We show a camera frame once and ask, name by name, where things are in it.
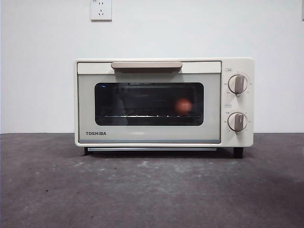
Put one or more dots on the cream oven control knob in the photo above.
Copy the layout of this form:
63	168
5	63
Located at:
237	121
238	84

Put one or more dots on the white wall socket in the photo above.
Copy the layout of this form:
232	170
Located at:
101	10

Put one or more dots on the cream toaster oven body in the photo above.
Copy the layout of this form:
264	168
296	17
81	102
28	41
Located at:
237	64

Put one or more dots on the brown egg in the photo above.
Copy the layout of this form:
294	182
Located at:
183	105

